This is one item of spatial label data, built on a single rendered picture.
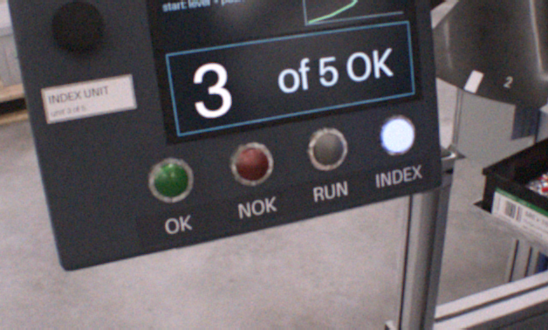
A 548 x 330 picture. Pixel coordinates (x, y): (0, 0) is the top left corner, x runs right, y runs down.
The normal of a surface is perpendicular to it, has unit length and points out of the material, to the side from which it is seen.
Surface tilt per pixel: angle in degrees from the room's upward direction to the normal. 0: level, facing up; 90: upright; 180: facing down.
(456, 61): 51
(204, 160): 75
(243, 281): 0
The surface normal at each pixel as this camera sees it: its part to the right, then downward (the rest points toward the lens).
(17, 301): -0.04, -0.88
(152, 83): 0.32, 0.19
